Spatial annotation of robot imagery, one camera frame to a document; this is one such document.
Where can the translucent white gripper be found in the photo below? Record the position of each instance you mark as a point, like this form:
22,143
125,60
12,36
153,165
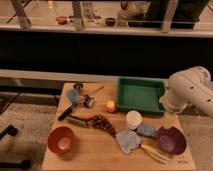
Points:
169,119

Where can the purple bowl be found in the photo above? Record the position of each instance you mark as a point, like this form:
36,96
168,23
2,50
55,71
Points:
171,140

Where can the green plastic tray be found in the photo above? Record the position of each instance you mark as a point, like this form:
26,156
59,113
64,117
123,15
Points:
141,95

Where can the white cup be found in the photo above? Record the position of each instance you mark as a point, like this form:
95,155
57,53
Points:
133,119

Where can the dark red grape bunch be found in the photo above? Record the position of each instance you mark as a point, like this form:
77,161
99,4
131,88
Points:
102,123

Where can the red background bowl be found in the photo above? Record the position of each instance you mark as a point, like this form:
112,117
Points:
62,20

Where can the red handled peeler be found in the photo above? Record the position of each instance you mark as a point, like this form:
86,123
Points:
78,121

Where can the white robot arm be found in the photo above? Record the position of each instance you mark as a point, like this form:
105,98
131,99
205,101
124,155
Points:
187,86

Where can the orange bowl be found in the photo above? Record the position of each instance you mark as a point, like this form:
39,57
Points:
61,140

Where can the small orange apple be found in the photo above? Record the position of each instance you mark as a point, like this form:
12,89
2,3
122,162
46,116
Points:
110,106

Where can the metal measuring cup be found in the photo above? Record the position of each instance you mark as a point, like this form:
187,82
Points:
89,99

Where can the light blue cloth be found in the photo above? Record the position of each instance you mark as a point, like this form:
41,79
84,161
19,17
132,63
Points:
128,140

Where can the dark background bowl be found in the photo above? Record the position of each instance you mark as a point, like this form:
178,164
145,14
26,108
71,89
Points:
110,21

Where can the small blue sponge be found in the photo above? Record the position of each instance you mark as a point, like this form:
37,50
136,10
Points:
146,130

